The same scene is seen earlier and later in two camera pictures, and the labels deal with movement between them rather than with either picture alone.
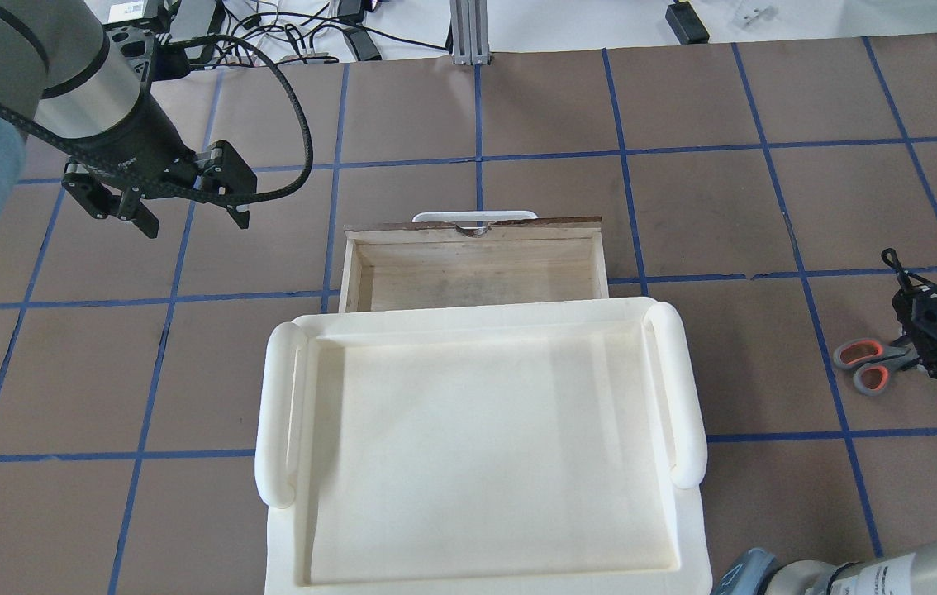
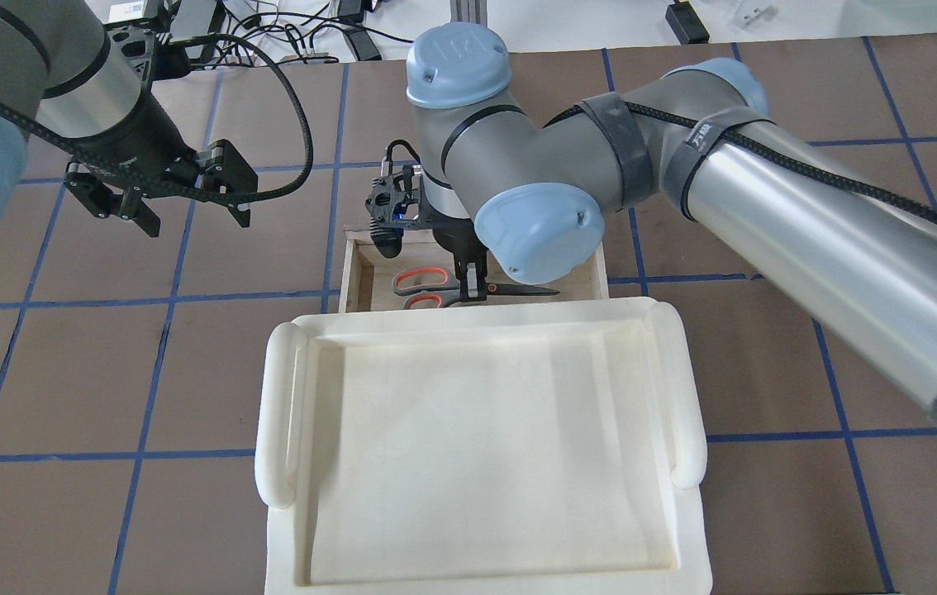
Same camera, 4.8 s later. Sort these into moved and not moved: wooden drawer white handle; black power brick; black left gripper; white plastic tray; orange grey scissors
Moved: orange grey scissors; wooden drawer white handle
Not moved: black power brick; black left gripper; white plastic tray
